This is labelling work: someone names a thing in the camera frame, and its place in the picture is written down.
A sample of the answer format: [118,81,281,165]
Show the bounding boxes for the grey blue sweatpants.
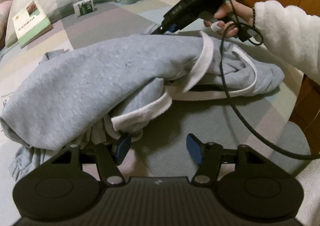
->
[1,30,284,180]

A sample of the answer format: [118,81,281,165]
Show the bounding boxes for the white fleece sleeve forearm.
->
[254,1,319,83]

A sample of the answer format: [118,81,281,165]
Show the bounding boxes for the person's right hand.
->
[203,1,254,38]

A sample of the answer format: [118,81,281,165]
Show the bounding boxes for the patchwork bed sheet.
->
[0,0,304,226]

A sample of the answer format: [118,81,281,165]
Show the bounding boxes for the small green white box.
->
[73,0,95,17]

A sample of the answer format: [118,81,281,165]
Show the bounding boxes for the green white book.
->
[12,0,53,48]

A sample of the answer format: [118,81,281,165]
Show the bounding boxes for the pink folded quilt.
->
[0,1,12,49]

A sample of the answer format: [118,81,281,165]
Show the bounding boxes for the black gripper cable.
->
[219,0,320,160]

